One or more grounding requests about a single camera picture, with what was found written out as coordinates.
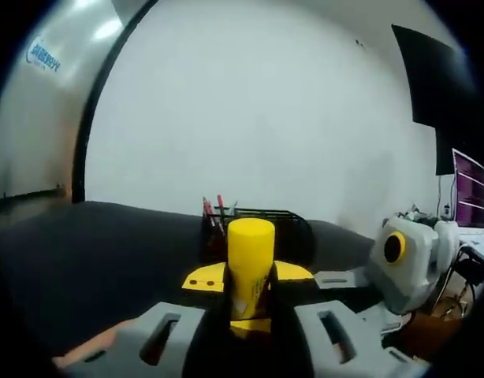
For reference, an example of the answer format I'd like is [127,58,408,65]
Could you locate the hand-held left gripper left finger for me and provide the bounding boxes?
[68,262,227,378]

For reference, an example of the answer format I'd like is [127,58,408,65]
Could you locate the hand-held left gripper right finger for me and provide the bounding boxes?
[267,259,428,378]

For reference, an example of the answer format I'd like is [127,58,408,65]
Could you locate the black mesh holder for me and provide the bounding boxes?
[200,206,316,265]

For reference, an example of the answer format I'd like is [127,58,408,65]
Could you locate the yellow glue stick black print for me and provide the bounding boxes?
[225,218,277,321]

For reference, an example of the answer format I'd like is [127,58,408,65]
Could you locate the red pen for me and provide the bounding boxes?
[202,195,227,237]

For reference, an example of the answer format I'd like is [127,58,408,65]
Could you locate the person's left hand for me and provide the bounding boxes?
[52,328,123,369]

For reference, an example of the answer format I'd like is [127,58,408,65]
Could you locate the white desk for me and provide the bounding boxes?
[456,226,484,272]

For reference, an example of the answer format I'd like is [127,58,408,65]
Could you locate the computer monitor purple screen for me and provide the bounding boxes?
[451,148,484,230]

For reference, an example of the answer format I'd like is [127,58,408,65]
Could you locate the dark panel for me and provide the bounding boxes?
[434,126,456,176]

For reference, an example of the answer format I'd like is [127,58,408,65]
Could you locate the blue logo sticker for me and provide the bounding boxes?
[27,35,62,76]

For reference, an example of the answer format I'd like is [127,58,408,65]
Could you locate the dark metal frame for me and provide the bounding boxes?
[430,251,479,320]

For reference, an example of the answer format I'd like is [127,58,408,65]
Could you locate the black wall screen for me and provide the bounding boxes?
[391,24,479,133]

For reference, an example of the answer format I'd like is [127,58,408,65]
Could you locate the black partition frame post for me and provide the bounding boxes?
[70,0,158,204]

